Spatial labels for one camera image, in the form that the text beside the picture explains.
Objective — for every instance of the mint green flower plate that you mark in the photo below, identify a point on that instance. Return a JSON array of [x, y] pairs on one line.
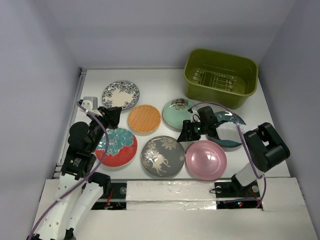
[[176, 111]]

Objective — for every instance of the dark teal plate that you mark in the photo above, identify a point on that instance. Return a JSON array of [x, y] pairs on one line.
[[224, 116]]

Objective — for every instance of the green plastic bin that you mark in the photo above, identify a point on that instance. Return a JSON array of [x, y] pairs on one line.
[[227, 79]]

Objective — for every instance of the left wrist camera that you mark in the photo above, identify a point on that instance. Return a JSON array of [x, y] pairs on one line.
[[89, 103]]

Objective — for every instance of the orange woven plate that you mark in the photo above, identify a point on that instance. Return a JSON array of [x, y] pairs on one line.
[[144, 119]]

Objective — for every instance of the red and teal plate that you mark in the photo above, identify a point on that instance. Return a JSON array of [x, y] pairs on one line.
[[122, 147]]

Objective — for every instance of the aluminium side rail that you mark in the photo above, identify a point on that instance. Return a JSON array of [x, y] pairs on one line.
[[61, 158]]

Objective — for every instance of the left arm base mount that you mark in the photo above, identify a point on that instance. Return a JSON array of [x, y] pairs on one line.
[[114, 200]]

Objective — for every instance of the pink plate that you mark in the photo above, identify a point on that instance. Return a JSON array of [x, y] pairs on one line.
[[206, 160]]

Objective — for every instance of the grey deer plate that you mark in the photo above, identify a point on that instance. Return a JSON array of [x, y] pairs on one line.
[[162, 156]]

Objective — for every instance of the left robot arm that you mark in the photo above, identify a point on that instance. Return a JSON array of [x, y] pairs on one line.
[[80, 185]]

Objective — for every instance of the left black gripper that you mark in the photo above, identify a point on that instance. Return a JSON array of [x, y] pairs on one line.
[[111, 115]]

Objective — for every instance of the blue floral white plate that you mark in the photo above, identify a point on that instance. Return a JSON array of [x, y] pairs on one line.
[[122, 93]]

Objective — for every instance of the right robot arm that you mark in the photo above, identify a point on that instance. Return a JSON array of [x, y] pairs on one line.
[[263, 145]]

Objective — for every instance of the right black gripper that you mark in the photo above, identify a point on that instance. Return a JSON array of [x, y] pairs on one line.
[[185, 135]]

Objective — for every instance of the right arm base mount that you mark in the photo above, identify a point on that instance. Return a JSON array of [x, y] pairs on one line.
[[229, 196]]

